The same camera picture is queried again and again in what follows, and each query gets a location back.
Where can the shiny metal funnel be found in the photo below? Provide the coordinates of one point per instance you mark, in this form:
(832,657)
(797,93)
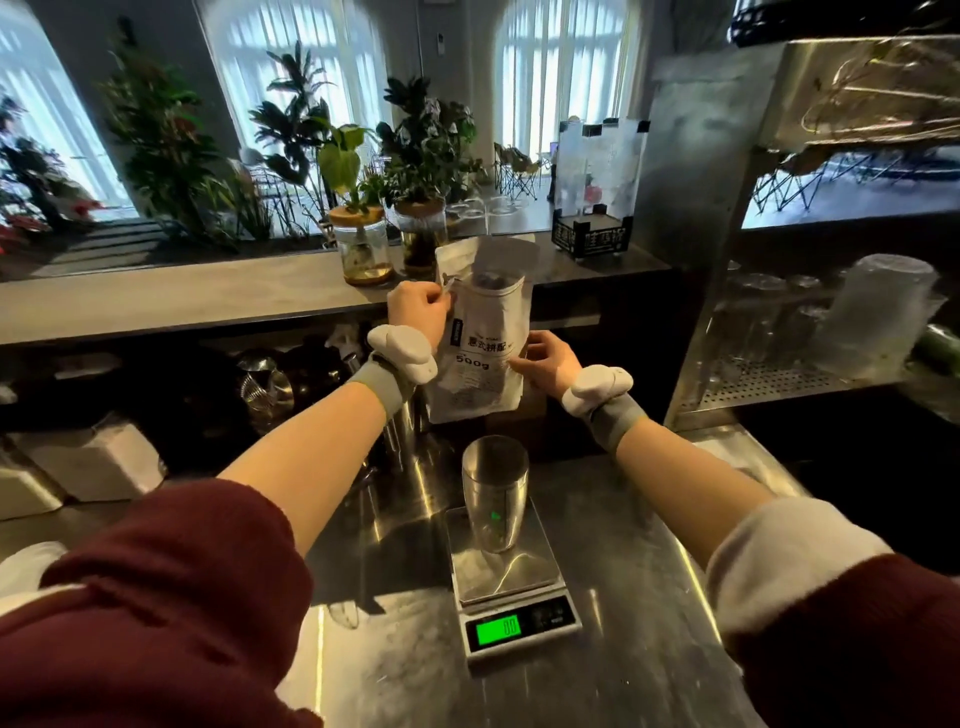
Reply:
(264,390)

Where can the broad-leaf potted plant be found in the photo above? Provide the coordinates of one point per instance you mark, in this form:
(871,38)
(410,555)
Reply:
(296,127)

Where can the person's left hand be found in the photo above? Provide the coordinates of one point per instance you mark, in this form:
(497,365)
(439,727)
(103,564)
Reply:
(414,306)

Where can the red-flowered plant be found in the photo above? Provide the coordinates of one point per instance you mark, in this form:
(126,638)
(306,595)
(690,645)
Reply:
(30,187)

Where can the stainless steel shelf rack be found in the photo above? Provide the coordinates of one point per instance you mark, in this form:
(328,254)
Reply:
(705,187)

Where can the dark glass jar plant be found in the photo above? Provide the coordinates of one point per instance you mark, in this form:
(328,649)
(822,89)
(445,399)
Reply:
(420,232)

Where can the white box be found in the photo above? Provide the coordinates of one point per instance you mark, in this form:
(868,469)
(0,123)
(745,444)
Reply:
(90,461)

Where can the person's left fingers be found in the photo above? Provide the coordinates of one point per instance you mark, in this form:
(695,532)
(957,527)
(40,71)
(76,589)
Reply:
(439,297)

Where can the steel dosing cup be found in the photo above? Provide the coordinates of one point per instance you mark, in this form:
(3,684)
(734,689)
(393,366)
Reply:
(495,487)

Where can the tall leafy potted plant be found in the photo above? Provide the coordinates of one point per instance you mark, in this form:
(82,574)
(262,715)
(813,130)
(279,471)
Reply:
(161,142)

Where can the white coffee bean bag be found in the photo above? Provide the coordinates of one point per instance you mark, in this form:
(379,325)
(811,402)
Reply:
(486,330)

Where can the person's right hand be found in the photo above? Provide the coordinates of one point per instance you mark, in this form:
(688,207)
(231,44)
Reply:
(553,367)

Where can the person's right forearm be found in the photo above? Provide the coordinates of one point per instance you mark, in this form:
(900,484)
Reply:
(686,491)

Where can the glass jar plant wooden lid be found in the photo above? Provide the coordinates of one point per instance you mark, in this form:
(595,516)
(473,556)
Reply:
(362,244)

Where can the white wrist tracker grey band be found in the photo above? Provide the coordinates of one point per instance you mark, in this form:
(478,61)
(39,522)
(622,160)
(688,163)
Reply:
(604,401)
(399,358)

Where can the person's left forearm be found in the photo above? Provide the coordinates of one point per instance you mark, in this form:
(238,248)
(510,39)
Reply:
(315,454)

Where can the maroon sweater sleeve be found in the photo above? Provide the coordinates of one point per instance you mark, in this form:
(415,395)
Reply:
(832,622)
(150,615)

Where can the black crate clear panel holder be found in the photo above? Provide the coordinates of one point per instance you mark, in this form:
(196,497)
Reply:
(596,187)

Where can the maroon sweater right sleeve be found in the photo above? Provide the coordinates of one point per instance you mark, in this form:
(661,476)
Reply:
(832,622)

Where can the maroon sweater left sleeve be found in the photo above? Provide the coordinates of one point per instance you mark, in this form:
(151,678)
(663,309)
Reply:
(150,615)

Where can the person's right fingers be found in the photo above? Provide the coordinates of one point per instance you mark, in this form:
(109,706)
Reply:
(528,358)

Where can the digital kitchen scale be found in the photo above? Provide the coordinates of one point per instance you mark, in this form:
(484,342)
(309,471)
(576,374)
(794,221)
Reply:
(510,585)

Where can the folding chairs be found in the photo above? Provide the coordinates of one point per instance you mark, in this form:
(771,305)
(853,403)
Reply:
(516,171)

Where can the row of drinking glasses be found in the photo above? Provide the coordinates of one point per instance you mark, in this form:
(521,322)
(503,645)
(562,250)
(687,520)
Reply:
(761,315)

